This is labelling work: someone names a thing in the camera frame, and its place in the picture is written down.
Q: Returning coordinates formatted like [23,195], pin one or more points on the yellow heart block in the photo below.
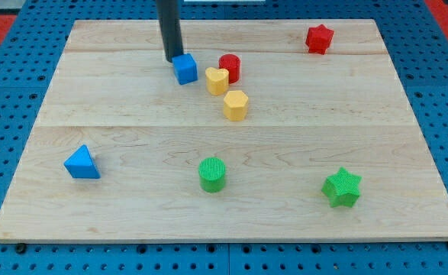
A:
[217,80]

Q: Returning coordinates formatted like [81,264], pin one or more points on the blue triangle block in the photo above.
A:
[80,164]

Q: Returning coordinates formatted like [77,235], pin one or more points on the blue cube block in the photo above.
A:
[185,68]

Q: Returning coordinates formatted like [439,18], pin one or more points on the light wooden board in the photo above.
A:
[308,115]

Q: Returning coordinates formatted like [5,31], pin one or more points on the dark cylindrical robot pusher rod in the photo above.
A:
[169,21]

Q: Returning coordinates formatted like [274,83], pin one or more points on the red cylinder block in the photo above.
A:
[231,63]

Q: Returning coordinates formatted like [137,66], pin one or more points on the yellow hexagon block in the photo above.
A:
[236,105]

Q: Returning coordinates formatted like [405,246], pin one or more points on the green star block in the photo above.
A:
[342,188]

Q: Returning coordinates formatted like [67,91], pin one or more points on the green cylinder block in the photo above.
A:
[212,172]

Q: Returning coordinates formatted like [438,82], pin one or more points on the red star block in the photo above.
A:
[319,39]

